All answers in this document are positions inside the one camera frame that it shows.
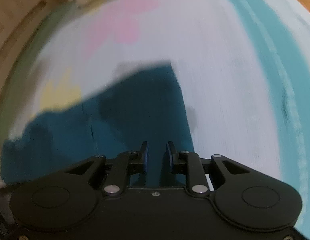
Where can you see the floral light blue bed sheet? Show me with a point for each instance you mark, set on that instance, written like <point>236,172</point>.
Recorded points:
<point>243,67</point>

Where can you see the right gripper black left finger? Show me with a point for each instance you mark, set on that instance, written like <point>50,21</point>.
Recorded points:
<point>139,159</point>

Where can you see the teal pants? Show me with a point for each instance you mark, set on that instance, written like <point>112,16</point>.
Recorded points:
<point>145,106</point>

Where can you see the wooden bed frame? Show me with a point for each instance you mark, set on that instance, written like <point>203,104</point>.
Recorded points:
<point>19,19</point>

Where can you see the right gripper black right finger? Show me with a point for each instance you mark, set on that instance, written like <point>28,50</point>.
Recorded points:
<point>176,159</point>

